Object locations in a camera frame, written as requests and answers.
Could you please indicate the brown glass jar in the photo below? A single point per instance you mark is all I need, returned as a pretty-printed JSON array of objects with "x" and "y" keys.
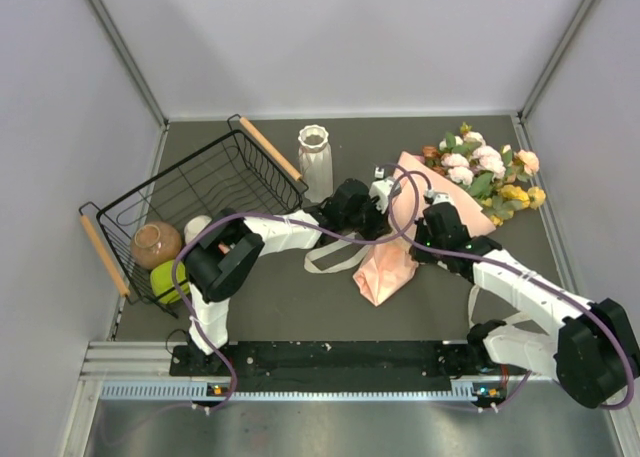
[{"x": 155, "y": 243}]

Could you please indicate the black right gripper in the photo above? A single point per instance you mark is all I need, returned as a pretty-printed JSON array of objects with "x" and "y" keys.
[{"x": 422, "y": 256}]

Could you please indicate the white ribbed ceramic vase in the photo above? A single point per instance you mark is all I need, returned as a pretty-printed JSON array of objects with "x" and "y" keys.
[{"x": 315, "y": 161}]

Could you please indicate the cream printed ribbon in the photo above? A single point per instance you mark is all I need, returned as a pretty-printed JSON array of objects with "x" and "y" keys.
[{"x": 381, "y": 270}]

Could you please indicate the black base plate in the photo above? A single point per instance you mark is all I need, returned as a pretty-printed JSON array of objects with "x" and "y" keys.
[{"x": 248, "y": 358}]

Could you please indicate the mixed artificial flower bunch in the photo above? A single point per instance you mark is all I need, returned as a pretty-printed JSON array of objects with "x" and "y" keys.
[{"x": 493, "y": 177}]

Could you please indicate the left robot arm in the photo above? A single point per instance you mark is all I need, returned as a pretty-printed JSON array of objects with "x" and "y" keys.
[{"x": 220, "y": 258}]

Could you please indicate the black wire basket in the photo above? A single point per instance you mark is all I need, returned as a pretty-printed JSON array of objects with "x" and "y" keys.
[{"x": 239, "y": 169}]

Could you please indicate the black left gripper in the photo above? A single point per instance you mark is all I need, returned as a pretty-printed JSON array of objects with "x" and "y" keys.
[{"x": 380, "y": 222}]

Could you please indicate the white ceramic bowl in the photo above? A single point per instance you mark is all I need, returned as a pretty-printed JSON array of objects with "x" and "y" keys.
[{"x": 195, "y": 226}]

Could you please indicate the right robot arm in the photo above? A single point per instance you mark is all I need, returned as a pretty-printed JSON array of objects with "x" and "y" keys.
[{"x": 588, "y": 348}]

